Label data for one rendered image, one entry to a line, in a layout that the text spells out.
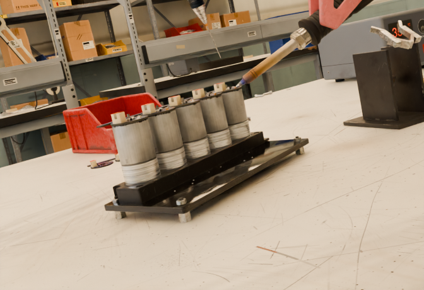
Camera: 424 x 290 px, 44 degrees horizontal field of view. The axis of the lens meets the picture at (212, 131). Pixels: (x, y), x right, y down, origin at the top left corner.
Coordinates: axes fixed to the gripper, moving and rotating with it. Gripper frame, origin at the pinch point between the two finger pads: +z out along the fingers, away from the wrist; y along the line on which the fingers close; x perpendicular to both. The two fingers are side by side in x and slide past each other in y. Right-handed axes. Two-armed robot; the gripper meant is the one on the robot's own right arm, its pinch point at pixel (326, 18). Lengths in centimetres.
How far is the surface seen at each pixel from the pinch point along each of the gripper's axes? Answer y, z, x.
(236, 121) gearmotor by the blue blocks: 0.5, 10.3, -4.6
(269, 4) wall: -547, -108, 100
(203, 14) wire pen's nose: 1.9, 3.2, -9.9
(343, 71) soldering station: -42.4, -1.5, 18.8
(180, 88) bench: -258, 11, 10
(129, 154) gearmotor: 8.3, 14.0, -12.3
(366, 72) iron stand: -3.3, 2.7, 6.2
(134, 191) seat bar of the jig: 9.2, 16.1, -11.2
